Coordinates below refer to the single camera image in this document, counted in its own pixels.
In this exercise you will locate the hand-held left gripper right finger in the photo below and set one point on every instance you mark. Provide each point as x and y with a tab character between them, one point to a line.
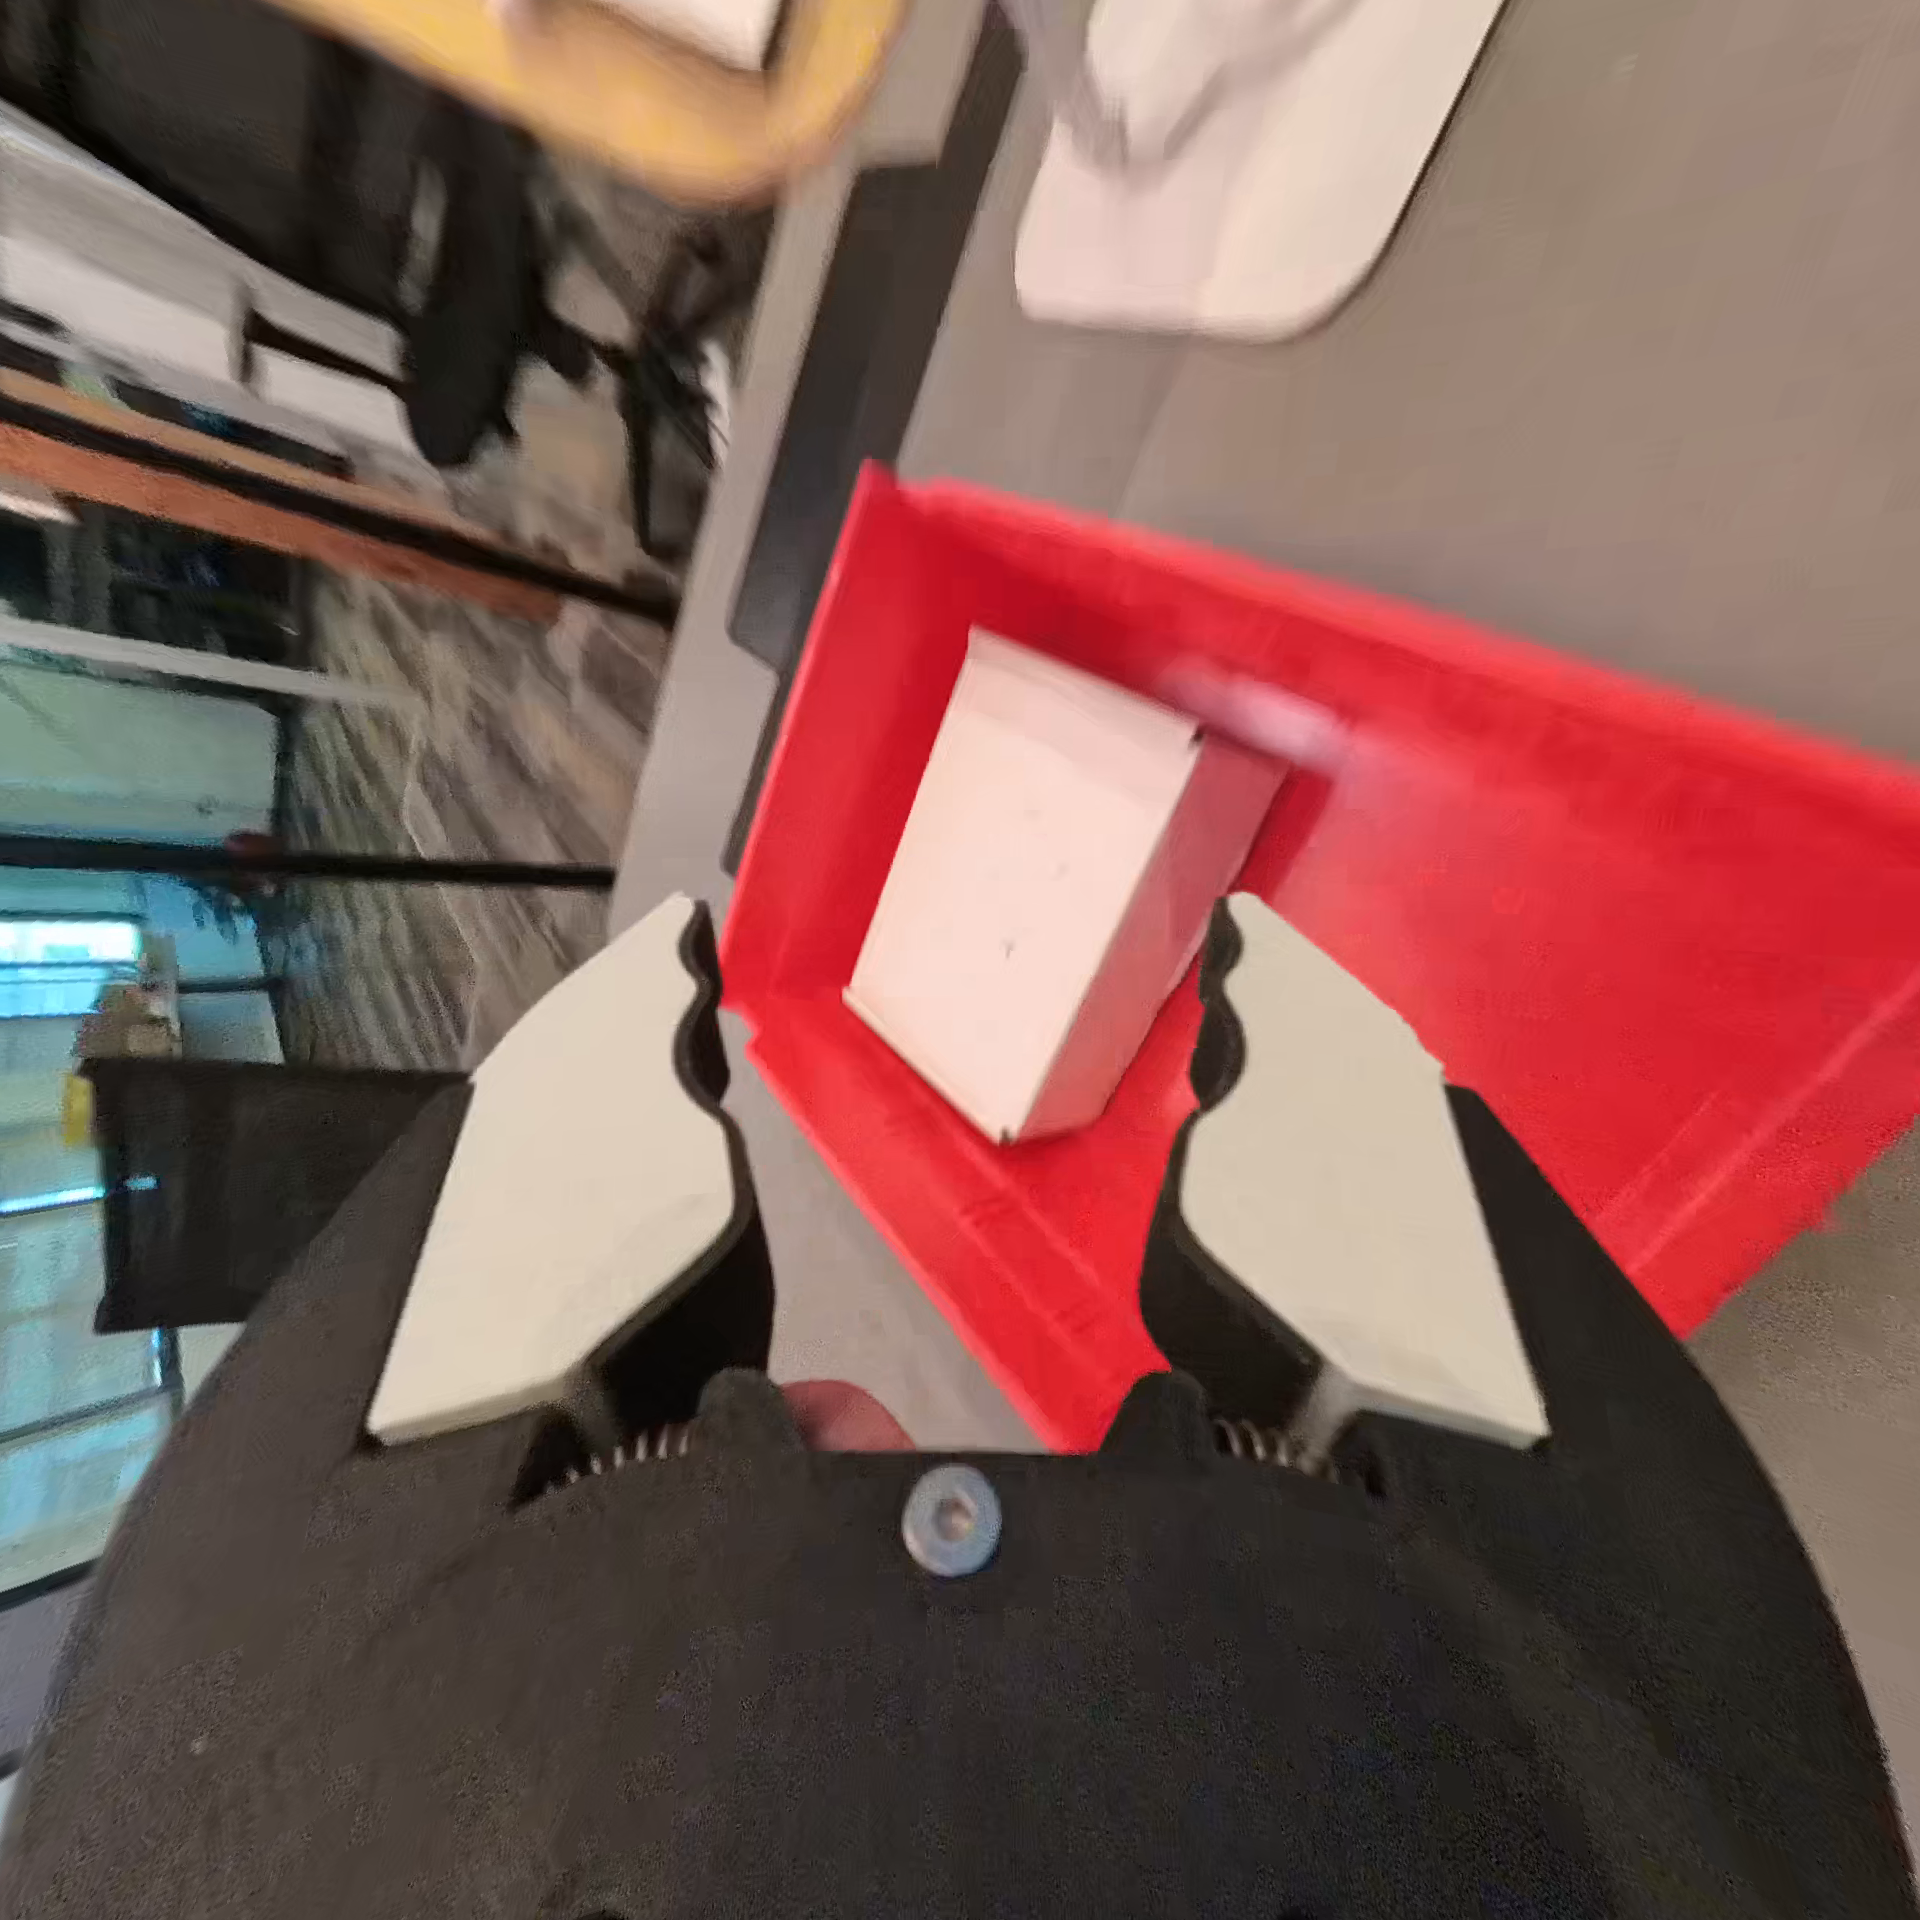
1334	1185

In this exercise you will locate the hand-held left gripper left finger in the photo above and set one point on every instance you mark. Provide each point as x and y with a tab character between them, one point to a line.
578	1185

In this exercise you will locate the red plastic bin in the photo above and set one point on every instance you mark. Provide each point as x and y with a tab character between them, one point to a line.
1574	975

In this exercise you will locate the white cardboard box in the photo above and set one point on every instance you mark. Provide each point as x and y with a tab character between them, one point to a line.
1034	901

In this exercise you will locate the person's left hand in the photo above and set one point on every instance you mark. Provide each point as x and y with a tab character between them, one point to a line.
843	1423

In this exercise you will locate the black screen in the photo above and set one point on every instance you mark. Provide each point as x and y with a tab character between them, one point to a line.
254	1185

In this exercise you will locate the wooden desk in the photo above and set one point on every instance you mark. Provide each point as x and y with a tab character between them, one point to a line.
225	488

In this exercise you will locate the black office chair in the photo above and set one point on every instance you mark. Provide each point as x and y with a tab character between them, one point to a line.
481	345

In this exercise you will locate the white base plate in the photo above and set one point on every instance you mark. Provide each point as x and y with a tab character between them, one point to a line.
1275	224

